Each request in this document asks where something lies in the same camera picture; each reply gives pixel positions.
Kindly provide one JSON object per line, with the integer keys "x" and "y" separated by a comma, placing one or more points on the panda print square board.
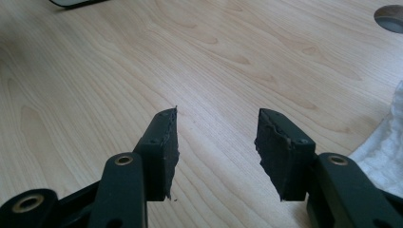
{"x": 74, "y": 2}

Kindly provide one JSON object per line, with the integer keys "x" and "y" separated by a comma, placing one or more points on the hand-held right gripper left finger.
{"x": 158, "y": 158}

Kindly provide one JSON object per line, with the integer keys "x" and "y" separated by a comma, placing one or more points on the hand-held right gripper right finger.
{"x": 282, "y": 158}

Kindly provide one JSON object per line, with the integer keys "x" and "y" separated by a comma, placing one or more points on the white waffle cloth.
{"x": 386, "y": 152}

